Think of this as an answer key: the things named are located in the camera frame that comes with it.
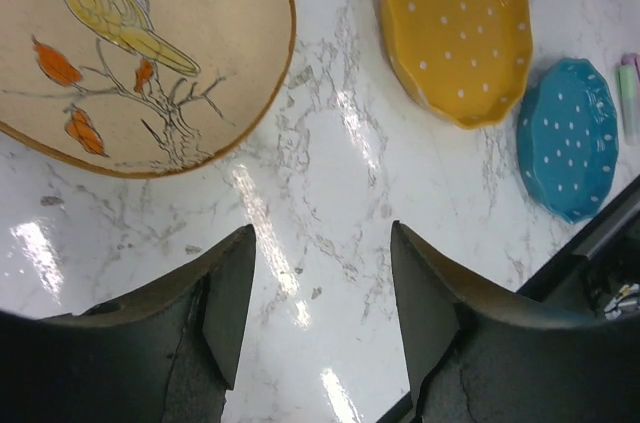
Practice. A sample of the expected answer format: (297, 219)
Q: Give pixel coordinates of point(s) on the orange polka dot plate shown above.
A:
(465, 60)

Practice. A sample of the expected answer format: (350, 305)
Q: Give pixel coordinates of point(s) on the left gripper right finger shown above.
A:
(477, 352)

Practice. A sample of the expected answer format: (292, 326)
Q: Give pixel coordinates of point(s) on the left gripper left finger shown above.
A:
(168, 351)

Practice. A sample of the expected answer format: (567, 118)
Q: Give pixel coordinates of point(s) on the beige bird plate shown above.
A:
(141, 88)

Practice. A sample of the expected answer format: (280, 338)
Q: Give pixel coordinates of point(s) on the blue polka dot plate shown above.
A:
(567, 140)

